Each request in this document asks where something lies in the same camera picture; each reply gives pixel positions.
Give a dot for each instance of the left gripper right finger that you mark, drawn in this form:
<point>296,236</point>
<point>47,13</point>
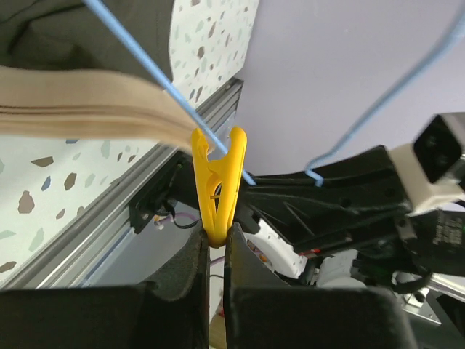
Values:
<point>262,311</point>

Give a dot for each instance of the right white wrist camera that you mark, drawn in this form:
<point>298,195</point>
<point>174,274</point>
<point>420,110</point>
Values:
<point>431,168</point>

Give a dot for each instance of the grey brown underwear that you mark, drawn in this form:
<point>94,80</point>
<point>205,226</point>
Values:
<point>65,75</point>

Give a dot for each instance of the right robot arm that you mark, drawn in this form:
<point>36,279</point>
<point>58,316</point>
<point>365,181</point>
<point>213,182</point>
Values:
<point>386,263</point>

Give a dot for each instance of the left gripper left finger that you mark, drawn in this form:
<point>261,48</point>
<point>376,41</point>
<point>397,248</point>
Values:
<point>169,309</point>

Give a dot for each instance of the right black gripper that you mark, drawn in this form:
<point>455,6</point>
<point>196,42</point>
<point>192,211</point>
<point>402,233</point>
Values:
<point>356,206</point>

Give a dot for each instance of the aluminium rail frame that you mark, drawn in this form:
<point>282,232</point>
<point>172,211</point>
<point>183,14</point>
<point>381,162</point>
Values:
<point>65,215</point>

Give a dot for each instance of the yellow clothespin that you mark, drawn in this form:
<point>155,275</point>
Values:
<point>217,183</point>

